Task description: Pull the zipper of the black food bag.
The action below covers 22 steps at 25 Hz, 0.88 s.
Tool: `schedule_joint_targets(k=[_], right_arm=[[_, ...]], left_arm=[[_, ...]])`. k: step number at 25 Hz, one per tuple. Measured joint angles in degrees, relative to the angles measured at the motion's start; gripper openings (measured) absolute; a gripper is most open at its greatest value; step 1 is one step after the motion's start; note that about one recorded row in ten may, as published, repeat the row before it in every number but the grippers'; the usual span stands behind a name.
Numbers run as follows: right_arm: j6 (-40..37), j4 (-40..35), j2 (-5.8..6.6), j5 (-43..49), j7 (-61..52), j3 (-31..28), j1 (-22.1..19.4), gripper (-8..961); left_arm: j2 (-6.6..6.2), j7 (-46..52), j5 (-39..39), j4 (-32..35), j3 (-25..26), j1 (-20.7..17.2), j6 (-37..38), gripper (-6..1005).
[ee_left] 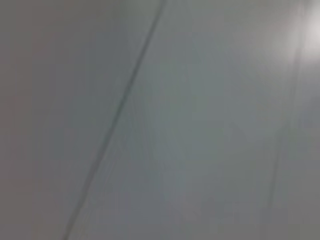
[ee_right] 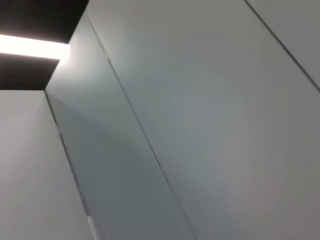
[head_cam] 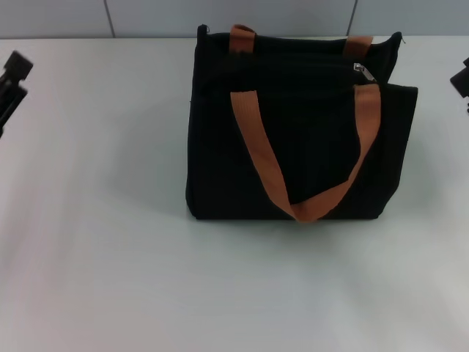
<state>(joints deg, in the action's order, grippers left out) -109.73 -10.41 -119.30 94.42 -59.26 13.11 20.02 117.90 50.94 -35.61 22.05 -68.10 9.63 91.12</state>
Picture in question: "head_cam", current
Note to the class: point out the silver zipper pull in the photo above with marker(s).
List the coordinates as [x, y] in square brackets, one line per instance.
[366, 73]

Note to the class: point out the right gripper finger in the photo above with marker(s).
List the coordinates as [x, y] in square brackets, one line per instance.
[462, 82]

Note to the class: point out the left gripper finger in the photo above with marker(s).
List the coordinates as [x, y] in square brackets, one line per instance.
[16, 66]

